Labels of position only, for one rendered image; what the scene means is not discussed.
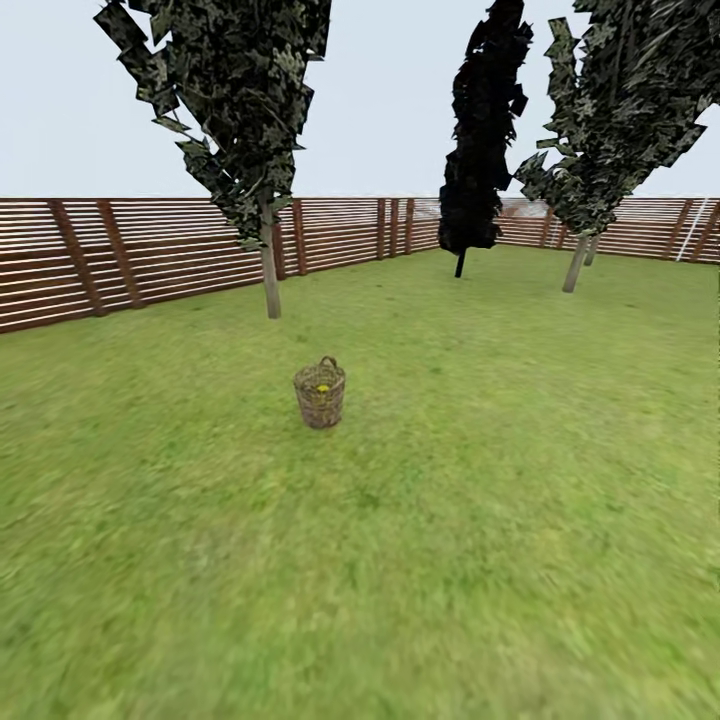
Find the tree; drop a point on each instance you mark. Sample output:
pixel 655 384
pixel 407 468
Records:
pixel 486 98
pixel 611 215
pixel 238 66
pixel 646 79

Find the wicker basket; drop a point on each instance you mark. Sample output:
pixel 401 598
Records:
pixel 323 416

